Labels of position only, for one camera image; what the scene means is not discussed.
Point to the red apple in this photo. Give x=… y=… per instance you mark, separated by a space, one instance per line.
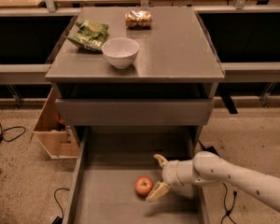
x=143 y=185

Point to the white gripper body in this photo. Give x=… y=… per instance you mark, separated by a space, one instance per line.
x=170 y=173

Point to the open grey middle drawer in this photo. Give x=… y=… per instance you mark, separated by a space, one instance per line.
x=110 y=161

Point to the closed grey top drawer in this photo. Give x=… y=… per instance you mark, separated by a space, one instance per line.
x=88 y=112

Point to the white ceramic bowl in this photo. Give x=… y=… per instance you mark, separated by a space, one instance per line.
x=120 y=52

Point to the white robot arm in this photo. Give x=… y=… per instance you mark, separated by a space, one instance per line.
x=208 y=168

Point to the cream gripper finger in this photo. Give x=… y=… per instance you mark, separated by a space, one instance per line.
x=161 y=160
x=159 y=190

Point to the shiny orange snack package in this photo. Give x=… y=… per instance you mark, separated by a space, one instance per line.
x=138 y=19

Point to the green chip bag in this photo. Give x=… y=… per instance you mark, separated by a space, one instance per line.
x=90 y=35

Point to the grey metal rail frame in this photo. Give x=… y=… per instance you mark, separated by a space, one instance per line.
x=175 y=49

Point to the cardboard box on floor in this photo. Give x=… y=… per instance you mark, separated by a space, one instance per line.
x=54 y=136

